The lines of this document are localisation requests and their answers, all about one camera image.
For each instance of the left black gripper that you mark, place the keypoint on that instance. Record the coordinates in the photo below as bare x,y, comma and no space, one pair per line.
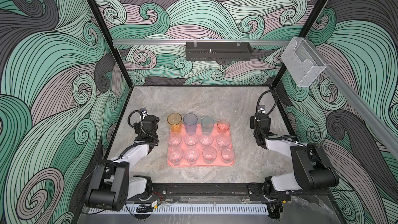
138,132

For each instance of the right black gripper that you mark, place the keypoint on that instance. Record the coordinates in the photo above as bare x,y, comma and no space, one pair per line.
269,120

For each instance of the yellow plastic cup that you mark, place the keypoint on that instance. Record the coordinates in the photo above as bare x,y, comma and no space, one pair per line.
174,120

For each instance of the pink short cup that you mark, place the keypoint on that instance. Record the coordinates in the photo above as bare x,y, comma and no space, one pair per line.
223,126

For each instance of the blue plastic cup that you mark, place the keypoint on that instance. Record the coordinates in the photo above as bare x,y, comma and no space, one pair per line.
190,121

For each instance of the clear glass front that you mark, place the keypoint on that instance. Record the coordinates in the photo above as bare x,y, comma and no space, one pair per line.
191,139

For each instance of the pink tray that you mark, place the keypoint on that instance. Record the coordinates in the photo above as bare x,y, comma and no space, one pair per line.
200,162

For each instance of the green plastic cup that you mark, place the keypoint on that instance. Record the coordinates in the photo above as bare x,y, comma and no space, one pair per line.
207,124

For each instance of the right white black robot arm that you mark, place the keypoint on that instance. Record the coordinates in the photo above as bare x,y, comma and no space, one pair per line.
311,166

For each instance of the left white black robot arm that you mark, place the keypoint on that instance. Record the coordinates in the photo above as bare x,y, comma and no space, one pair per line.
111,184

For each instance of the small clear faceted glass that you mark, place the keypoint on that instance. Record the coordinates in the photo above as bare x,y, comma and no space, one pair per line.
175,156

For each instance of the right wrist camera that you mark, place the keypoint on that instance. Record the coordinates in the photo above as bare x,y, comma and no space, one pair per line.
260,119

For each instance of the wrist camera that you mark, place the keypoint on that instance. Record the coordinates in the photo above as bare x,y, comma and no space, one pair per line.
149,122
260,119

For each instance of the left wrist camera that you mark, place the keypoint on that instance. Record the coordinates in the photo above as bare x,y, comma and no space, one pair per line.
149,122

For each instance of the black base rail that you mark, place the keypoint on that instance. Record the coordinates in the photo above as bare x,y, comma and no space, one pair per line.
254,190

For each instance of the clear acrylic wall holder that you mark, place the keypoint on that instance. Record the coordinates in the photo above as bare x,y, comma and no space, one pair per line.
303,61

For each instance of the white slotted cable duct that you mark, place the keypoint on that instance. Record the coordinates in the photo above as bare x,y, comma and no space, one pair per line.
211,209

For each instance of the black perforated wall shelf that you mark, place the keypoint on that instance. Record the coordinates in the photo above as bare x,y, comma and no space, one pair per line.
219,51

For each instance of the aluminium rail back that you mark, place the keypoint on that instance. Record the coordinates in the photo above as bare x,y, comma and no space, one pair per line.
169,42

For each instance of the aluminium rail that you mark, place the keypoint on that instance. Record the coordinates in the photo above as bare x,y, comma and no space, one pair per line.
378,127
169,42

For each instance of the aluminium rail right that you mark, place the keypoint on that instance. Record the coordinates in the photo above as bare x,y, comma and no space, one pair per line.
378,127

